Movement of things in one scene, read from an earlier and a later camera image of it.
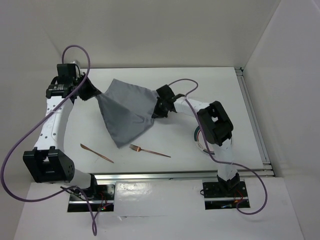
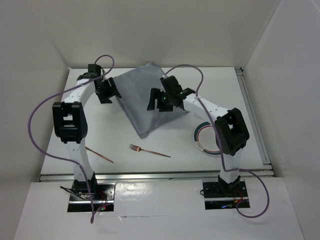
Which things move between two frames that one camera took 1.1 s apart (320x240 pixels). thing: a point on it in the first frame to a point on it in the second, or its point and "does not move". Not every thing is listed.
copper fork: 139,149 does not move
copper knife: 86,148 does not move
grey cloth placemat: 128,109 to 134,86
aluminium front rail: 178,176 does not move
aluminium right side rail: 244,85 does not move
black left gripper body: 86,90 to 104,91
